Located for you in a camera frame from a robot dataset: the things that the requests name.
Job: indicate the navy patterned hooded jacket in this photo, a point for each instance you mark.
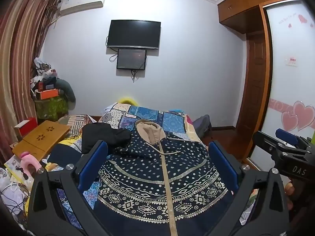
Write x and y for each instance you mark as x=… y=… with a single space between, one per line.
x=152 y=177

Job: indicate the black garment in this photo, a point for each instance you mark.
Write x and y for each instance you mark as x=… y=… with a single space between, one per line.
x=103 y=136

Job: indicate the white plastic bag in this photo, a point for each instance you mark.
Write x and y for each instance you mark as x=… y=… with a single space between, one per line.
x=11 y=191

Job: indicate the white heart-print sliding door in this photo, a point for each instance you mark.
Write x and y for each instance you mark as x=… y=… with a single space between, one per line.
x=288 y=91

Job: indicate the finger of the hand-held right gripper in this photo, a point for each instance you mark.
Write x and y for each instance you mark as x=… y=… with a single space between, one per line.
x=286 y=135
x=264 y=143

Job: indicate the person's right hand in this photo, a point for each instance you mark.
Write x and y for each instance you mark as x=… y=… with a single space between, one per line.
x=289 y=188

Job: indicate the dark grey bag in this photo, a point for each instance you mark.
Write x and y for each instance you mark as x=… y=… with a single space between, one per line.
x=203 y=125

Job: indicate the yellow pillow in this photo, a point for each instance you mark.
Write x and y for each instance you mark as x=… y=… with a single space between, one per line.
x=128 y=100

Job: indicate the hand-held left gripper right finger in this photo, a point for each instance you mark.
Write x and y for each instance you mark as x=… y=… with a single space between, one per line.
x=222 y=164

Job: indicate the yellow booklet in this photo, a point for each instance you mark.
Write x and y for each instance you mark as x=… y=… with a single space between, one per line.
x=13 y=164

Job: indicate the white air conditioner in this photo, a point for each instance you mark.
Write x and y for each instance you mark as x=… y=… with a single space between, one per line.
x=82 y=2

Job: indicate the orange box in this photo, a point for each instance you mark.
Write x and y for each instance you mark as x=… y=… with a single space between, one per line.
x=46 y=94

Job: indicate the pink toy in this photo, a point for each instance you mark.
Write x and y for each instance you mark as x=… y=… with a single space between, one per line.
x=29 y=163

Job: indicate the wooden lap desk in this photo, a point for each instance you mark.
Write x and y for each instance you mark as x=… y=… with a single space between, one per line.
x=40 y=137

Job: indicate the blue patchwork blanket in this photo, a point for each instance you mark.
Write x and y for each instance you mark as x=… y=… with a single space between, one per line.
x=147 y=115

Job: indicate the striped cloth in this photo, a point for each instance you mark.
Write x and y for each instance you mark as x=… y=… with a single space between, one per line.
x=73 y=123

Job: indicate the wooden door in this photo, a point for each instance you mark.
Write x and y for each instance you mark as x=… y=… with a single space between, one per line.
x=254 y=83

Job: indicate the pile of assorted clutter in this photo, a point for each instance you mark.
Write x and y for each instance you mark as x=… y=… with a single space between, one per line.
x=41 y=73

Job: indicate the red white label sticker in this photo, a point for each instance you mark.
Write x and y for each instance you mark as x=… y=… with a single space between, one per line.
x=292 y=62

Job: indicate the wooden overhead cabinet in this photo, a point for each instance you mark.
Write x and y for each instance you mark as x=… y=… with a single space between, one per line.
x=246 y=7

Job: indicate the striped brown curtain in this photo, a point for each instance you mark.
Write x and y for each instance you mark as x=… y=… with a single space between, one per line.
x=19 y=54

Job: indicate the wall-mounted black television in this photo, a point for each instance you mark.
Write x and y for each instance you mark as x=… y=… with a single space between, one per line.
x=134 y=34

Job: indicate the red box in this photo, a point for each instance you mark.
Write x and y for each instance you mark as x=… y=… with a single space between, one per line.
x=25 y=127

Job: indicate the small wall-mounted monitor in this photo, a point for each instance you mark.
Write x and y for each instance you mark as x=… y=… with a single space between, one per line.
x=131 y=59

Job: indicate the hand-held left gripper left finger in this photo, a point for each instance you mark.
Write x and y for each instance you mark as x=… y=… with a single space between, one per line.
x=94 y=163

